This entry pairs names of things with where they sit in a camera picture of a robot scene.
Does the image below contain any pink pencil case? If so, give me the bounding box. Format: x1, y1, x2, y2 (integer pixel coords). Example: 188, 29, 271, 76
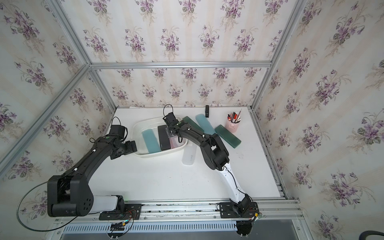
169, 138, 178, 149

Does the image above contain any black pencil case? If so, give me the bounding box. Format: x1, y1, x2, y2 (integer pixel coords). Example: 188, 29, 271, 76
158, 125, 171, 151

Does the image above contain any teal pencil case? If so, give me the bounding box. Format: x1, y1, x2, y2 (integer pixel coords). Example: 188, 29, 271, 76
142, 129, 161, 154

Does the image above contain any white plastic storage box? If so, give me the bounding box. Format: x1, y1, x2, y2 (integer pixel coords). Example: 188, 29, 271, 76
132, 117, 188, 158

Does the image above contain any clear frosted pencil case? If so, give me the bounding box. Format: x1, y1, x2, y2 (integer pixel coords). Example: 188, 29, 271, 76
182, 142, 197, 166
169, 134, 188, 149

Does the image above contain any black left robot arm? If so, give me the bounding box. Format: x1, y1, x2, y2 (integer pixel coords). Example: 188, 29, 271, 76
47, 136, 138, 217

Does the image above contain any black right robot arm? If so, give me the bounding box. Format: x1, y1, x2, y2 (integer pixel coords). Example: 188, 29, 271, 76
163, 118, 253, 218

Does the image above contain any dark green pencil case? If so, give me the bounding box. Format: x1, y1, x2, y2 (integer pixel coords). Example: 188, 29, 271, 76
183, 116, 204, 132
215, 125, 242, 149

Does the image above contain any light blue pencil case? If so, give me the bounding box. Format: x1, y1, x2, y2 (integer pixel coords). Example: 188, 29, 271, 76
195, 114, 216, 135

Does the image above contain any small black device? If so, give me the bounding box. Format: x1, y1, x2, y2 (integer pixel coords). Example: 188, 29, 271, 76
205, 105, 210, 118

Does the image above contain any pink pen cup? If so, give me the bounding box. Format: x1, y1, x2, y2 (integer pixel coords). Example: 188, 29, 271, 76
226, 111, 242, 133

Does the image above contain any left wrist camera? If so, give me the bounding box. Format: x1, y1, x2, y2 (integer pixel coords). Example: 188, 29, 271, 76
108, 125, 128, 142

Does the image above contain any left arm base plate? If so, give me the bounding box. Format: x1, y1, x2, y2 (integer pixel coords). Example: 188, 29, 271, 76
99, 204, 143, 221

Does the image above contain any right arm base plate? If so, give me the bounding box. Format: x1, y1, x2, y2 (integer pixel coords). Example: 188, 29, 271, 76
217, 202, 260, 219

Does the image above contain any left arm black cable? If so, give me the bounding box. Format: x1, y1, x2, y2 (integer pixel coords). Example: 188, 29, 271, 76
16, 179, 79, 233

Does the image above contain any aluminium rail frame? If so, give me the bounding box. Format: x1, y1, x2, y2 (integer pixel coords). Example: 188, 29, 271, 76
46, 200, 313, 240

